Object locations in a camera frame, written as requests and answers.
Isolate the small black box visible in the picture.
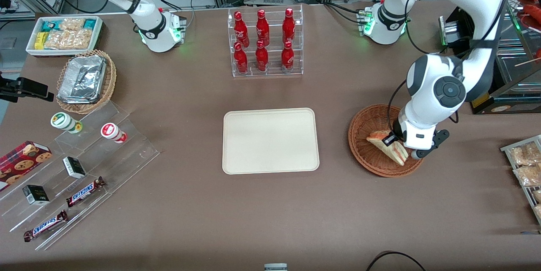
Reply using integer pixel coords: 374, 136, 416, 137
22, 185, 50, 206
63, 156, 87, 179

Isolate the black box with metal plate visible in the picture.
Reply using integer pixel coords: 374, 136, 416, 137
438, 7, 472, 52

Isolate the red lid yogurt cup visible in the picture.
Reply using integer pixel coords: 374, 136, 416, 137
101, 123, 128, 144

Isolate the light oval wicker basket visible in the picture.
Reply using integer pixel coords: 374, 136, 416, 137
56, 49, 117, 115

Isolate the black cable loop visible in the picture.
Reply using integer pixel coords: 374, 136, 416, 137
366, 251, 427, 271

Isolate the aluminium foil container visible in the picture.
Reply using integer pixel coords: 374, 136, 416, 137
58, 55, 107, 104

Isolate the triangle sandwich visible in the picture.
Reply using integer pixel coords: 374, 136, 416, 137
366, 130, 409, 166

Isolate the green lid yogurt cup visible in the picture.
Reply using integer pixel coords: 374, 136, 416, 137
50, 112, 83, 134

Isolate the cream plastic tray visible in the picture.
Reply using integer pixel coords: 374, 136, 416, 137
222, 108, 320, 175

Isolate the black glass food warmer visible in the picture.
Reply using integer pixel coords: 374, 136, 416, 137
459, 0, 541, 115

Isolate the black camera on mount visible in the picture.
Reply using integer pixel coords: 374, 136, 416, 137
0, 72, 55, 103

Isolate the steel warmer pan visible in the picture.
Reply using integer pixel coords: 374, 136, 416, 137
502, 8, 524, 47
495, 47, 541, 86

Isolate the red tartan cookie box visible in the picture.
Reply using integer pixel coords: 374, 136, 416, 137
0, 141, 53, 191

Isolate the Snickers chocolate bar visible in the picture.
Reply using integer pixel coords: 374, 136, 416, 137
66, 176, 106, 208
23, 210, 68, 242

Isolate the brown round wicker basket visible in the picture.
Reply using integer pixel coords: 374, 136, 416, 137
348, 104, 426, 178

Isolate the clear acrylic stepped display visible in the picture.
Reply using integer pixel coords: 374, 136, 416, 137
0, 101, 160, 251

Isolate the clear acrylic bottle rack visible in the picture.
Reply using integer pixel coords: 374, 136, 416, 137
227, 5, 304, 78

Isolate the red cola bottle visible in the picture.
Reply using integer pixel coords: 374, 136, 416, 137
282, 8, 296, 44
234, 42, 249, 74
281, 41, 295, 72
256, 9, 270, 45
234, 11, 250, 46
255, 40, 269, 72

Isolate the white rectangular bin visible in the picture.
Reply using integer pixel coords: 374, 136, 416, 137
25, 16, 104, 58

